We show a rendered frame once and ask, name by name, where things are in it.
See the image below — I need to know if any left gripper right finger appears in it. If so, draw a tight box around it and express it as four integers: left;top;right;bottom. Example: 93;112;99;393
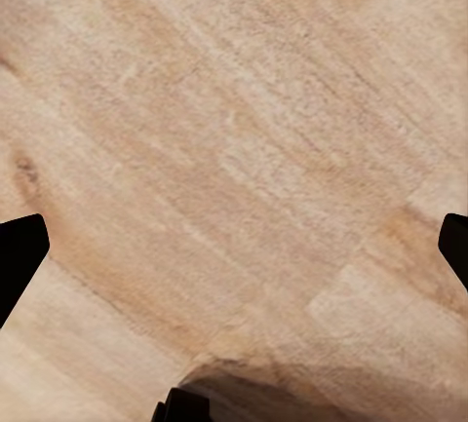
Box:
438;212;468;290

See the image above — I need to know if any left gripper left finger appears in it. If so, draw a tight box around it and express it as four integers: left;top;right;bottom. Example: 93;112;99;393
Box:
0;213;50;327

